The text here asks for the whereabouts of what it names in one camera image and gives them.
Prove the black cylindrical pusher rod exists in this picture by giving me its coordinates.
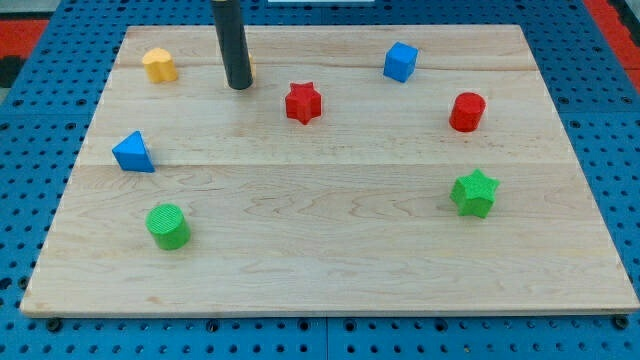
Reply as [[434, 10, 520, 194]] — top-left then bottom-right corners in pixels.
[[211, 0, 253, 90]]

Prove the blue triangle block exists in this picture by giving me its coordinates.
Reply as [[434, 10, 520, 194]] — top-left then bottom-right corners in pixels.
[[112, 131, 155, 173]]

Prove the yellow block behind rod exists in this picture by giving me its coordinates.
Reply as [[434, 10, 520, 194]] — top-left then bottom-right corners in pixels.
[[248, 53, 256, 79]]

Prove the yellow heart block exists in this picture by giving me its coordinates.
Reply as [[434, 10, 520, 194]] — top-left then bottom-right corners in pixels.
[[142, 48, 178, 83]]

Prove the red star block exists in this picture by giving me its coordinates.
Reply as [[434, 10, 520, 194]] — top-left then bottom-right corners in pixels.
[[285, 82, 322, 125]]

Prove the blue cube block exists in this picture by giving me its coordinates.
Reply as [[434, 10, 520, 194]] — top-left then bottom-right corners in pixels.
[[383, 42, 419, 83]]

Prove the green cylinder block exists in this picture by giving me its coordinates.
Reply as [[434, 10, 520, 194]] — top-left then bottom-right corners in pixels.
[[145, 203, 191, 251]]

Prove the light wooden board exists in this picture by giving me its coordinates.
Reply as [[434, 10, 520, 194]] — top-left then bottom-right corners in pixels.
[[21, 25, 639, 318]]

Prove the red cylinder block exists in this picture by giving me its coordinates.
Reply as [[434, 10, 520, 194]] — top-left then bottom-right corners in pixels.
[[449, 92, 486, 132]]

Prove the green star block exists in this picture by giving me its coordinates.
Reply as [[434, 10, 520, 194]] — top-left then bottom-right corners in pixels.
[[449, 169, 500, 218]]

